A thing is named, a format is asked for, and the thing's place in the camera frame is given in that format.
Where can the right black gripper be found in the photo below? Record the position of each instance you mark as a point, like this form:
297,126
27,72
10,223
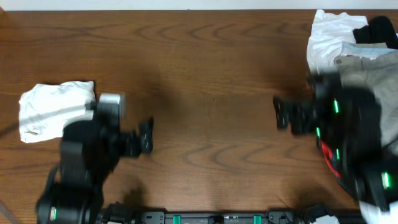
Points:
296,115

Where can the navy red shorts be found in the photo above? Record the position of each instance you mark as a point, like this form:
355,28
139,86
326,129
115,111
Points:
333,160

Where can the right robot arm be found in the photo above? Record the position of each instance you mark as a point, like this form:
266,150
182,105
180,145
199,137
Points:
346,120

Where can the black garment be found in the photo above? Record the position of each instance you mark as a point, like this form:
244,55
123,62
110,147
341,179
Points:
378,30

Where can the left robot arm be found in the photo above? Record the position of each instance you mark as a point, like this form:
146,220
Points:
89,152

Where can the white t-shirt with black tag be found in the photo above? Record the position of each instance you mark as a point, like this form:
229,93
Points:
46,109

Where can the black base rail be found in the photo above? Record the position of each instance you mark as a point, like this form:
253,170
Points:
121,214

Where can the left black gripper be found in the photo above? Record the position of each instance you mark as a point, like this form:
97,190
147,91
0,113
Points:
134,144

